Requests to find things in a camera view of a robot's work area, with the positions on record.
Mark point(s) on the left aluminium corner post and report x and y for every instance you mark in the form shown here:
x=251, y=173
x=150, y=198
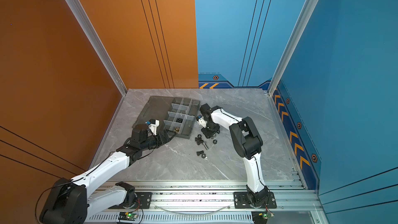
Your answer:
x=81, y=16

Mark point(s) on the right circuit board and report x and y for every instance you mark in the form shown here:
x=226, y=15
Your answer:
x=262, y=217

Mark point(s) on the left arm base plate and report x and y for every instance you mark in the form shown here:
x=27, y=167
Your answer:
x=142, y=200

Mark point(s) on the right aluminium corner post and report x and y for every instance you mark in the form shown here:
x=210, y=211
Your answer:
x=300, y=25

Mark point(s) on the aluminium corner post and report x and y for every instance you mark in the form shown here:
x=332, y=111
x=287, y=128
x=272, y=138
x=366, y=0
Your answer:
x=300, y=25
x=81, y=16

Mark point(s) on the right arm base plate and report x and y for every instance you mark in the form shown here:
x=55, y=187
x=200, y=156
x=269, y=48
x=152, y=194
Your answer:
x=248, y=200

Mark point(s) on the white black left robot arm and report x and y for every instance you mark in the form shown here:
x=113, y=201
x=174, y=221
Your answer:
x=72, y=201

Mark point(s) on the aluminium front rail frame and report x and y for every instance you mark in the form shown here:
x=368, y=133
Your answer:
x=212, y=202

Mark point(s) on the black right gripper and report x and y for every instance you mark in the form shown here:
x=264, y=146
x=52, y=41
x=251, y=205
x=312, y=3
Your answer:
x=209, y=135

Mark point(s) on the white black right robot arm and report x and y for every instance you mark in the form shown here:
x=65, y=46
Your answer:
x=247, y=143

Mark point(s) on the large black bolt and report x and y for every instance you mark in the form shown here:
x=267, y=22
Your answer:
x=199, y=139

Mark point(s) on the grey plastic organizer box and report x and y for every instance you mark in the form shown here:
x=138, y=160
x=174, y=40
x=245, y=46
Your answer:
x=167, y=109

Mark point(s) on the left green circuit board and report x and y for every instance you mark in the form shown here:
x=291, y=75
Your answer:
x=127, y=216

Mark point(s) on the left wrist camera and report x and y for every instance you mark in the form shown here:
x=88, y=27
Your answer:
x=153, y=125

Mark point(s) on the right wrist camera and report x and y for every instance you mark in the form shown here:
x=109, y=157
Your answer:
x=205, y=116

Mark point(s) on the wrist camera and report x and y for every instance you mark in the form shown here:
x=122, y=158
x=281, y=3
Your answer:
x=153, y=125
x=205, y=116

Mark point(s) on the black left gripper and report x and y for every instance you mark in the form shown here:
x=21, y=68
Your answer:
x=162, y=142

